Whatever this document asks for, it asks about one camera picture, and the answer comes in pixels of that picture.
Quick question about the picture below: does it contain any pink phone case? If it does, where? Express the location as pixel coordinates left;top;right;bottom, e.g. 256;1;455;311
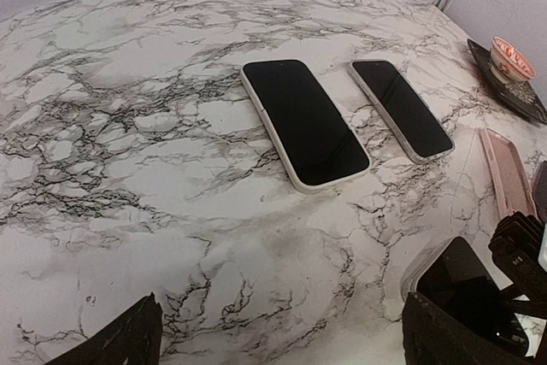
479;128;538;219

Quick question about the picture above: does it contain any red white patterned bowl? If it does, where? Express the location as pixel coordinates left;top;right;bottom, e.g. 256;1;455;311
490;37;536;84

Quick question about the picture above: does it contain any clear magsafe phone case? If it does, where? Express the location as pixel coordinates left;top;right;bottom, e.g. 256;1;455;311
348;58;456;165

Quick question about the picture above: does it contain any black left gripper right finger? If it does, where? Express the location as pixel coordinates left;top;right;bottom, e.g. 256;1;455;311
403;292;532;365

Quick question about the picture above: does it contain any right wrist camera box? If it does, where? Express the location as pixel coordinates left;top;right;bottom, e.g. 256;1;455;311
488;211;546;299

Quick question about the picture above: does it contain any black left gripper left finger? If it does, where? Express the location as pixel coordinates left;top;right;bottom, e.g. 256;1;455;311
48;293;163;365

